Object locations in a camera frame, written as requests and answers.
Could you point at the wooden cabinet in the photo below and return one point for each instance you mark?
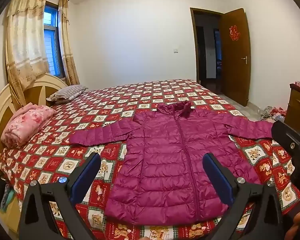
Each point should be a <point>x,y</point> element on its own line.
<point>298,107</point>

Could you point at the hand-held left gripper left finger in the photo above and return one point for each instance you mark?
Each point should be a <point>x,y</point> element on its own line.
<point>87,173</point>

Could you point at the cream wooden headboard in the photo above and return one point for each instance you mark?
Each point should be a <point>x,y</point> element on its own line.
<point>0,105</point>

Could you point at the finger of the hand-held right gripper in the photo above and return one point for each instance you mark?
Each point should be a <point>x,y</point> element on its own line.
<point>283,135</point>

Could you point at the pile of clothes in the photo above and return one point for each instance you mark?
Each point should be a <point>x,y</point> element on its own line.
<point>272,113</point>

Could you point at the magenta puffer jacket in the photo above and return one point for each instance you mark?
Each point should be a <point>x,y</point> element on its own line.
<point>165,155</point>

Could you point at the red bear-print bedspread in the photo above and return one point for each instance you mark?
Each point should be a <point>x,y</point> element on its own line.
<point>72,120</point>

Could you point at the dark wooden door frame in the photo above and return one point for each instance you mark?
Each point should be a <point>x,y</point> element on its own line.
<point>193,42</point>

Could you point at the narrow beige patterned curtain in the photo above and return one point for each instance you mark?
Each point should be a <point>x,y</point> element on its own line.
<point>68,50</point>

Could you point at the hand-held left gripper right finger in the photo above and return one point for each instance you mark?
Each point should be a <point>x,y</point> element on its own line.
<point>221,182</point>

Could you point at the window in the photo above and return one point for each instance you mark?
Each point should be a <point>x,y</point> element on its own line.
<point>51,42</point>

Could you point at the wide beige patterned curtain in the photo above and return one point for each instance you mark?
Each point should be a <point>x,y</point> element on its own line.
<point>25,42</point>

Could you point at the red paper door decoration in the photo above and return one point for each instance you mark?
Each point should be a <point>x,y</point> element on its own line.
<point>234,32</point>

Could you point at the folded pink floral blanket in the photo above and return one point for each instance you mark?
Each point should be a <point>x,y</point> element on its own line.
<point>25,122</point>

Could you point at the striped pillow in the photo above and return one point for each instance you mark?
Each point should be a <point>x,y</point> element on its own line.
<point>65,93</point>

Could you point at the brown wooden door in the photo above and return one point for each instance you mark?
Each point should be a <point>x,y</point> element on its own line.
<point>236,80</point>

